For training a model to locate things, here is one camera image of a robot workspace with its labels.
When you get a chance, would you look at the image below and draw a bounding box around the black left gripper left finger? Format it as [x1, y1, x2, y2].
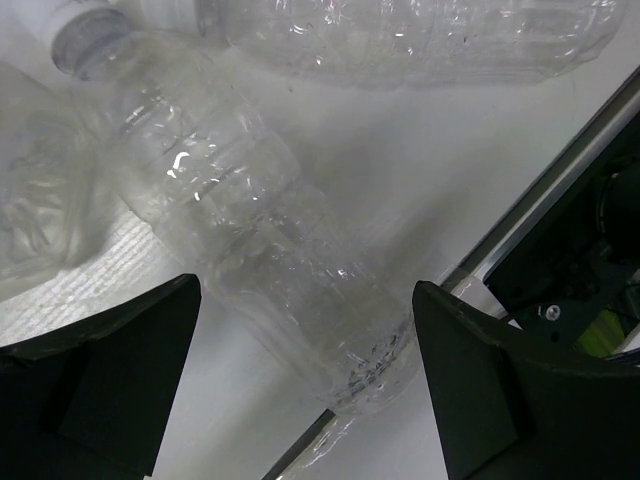
[1, 274, 202, 479]

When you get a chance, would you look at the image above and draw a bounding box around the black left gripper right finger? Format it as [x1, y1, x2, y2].
[412, 281, 639, 479]

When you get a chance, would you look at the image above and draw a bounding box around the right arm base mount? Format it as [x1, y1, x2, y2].
[446, 75, 639, 358]

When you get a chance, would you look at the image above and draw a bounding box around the white label clear bottle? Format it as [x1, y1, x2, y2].
[1, 63, 108, 297]

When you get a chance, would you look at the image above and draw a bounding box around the clear crushed plastic bottle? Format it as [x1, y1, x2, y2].
[137, 0, 629, 91]

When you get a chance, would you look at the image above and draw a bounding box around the clear upright-lying bottle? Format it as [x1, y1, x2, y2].
[51, 1, 417, 414]

